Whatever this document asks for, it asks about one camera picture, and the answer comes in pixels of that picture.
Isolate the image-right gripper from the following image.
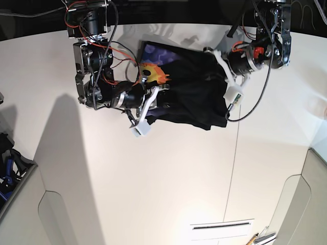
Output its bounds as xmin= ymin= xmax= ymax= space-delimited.
xmin=203 ymin=45 xmax=255 ymax=82

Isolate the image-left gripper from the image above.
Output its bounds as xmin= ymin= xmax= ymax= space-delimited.
xmin=111 ymin=81 xmax=170 ymax=125

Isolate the black T-shirt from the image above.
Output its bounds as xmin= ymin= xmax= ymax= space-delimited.
xmin=139 ymin=41 xmax=227 ymax=131

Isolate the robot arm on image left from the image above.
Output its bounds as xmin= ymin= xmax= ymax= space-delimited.
xmin=64 ymin=1 xmax=168 ymax=129

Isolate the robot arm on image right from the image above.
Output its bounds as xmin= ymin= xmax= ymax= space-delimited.
xmin=221 ymin=1 xmax=292 ymax=78

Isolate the grey bin with blue items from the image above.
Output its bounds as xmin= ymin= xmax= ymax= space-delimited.
xmin=1 ymin=132 xmax=37 ymax=218

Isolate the black ruler strip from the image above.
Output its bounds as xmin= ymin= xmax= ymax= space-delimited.
xmin=193 ymin=223 xmax=251 ymax=230

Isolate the grey marker pen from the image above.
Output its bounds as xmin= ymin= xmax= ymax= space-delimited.
xmin=253 ymin=233 xmax=276 ymax=245

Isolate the yellow pencil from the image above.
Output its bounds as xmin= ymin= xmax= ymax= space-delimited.
xmin=246 ymin=233 xmax=259 ymax=245

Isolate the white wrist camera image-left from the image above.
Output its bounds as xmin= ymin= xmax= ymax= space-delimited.
xmin=130 ymin=120 xmax=151 ymax=137

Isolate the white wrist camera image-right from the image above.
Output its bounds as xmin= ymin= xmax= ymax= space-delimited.
xmin=223 ymin=85 xmax=244 ymax=106

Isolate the braided camera cable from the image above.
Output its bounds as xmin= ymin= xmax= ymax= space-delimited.
xmin=224 ymin=0 xmax=278 ymax=122

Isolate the grey looped cable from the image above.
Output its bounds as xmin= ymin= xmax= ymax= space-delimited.
xmin=291 ymin=0 xmax=316 ymax=29

